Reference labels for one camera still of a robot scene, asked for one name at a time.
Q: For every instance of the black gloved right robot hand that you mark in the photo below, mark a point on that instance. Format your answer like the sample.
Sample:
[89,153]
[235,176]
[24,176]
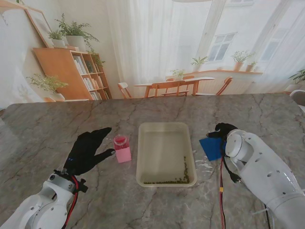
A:
[224,131]

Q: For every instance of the pink square bottle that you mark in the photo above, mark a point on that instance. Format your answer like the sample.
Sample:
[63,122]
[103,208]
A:
[124,154]

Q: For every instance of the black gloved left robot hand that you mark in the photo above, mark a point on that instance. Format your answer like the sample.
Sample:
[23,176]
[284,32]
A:
[85,153]

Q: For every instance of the blue plastic scraper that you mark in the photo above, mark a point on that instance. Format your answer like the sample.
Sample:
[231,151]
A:
[212,149]

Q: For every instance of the white baking tray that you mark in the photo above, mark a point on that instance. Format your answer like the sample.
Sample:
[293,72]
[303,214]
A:
[164,152]

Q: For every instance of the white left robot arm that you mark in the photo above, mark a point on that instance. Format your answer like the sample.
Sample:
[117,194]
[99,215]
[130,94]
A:
[35,207]

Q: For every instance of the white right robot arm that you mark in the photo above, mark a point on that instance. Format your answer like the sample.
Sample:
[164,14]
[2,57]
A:
[259,169]

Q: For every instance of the scattered green beans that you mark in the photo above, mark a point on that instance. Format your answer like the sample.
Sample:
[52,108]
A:
[186,176]

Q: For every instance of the printed room scene backdrop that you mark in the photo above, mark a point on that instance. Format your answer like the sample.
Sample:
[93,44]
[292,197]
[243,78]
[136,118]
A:
[152,47]

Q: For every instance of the white rounded object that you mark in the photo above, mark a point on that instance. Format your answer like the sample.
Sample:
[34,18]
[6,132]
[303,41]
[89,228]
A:
[299,97]

